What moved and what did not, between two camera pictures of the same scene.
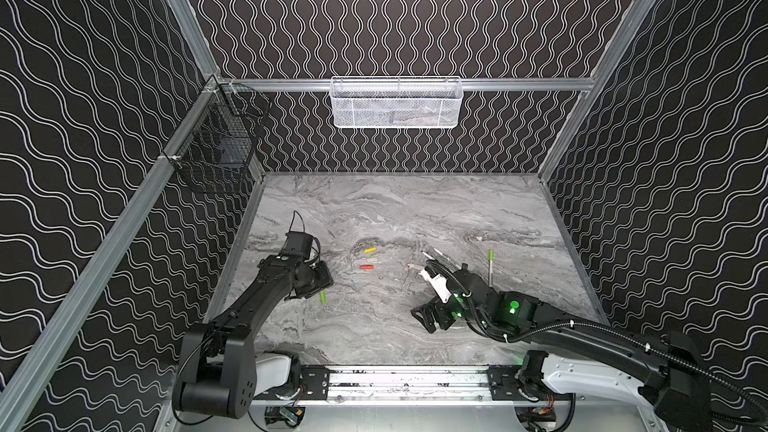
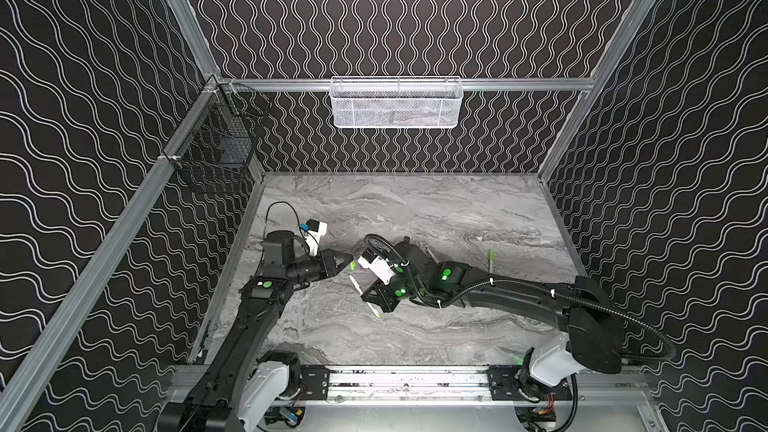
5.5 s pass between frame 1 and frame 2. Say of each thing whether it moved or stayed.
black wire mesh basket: stayed
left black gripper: moved
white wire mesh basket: stayed
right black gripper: moved
